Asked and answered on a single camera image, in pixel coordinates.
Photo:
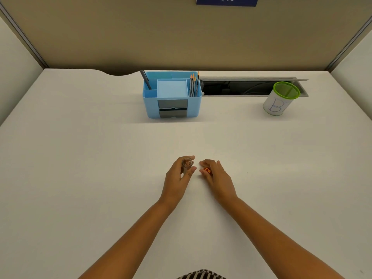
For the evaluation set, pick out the person's right hand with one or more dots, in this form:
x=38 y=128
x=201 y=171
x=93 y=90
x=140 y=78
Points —
x=221 y=183

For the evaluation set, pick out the person's left hand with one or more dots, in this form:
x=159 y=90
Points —
x=174 y=184

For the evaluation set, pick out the person's left thumb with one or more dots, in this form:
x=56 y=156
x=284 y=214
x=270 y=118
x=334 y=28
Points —
x=190 y=172

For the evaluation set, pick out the person's right thumb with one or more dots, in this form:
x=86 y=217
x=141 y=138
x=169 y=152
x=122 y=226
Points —
x=207 y=176

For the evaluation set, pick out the small clear round container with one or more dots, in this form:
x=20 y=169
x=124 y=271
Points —
x=187 y=163

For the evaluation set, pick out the person's left forearm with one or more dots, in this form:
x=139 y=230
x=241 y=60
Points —
x=130 y=244

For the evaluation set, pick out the person's right forearm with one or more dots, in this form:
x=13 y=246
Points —
x=273 y=241

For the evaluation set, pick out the grey organizer drawer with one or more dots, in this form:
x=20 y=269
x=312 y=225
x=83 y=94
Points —
x=172 y=108

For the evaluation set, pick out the light blue desk organizer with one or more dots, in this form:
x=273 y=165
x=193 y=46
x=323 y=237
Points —
x=151 y=106

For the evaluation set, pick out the grey pencil with orange tip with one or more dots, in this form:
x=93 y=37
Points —
x=195 y=88
x=191 y=87
x=198 y=84

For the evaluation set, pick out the light blue note block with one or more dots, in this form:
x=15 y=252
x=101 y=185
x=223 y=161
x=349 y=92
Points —
x=172 y=88

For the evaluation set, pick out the black white striped clothing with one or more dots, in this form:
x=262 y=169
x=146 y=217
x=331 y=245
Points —
x=202 y=275

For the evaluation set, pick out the green rimmed cup white label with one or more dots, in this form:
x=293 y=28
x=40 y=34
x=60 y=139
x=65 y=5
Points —
x=276 y=106

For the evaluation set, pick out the dark grey pen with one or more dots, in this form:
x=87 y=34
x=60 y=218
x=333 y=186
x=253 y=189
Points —
x=145 y=80

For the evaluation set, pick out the blue wall sign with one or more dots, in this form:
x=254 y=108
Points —
x=226 y=0

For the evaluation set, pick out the grey partition frame strip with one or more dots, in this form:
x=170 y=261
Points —
x=24 y=36
x=348 y=48

